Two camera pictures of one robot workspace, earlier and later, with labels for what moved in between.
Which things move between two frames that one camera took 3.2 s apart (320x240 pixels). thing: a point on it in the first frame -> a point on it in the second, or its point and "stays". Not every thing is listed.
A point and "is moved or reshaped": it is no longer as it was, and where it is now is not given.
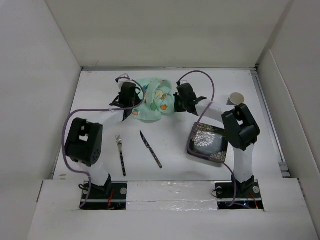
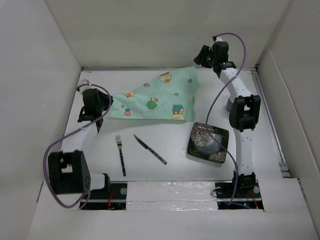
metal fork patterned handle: (119, 141) stays
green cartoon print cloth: (158, 100) is moved or reshaped
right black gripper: (177, 108) -> (200, 58)
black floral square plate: (207, 141) stays
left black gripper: (137, 100) -> (105, 97)
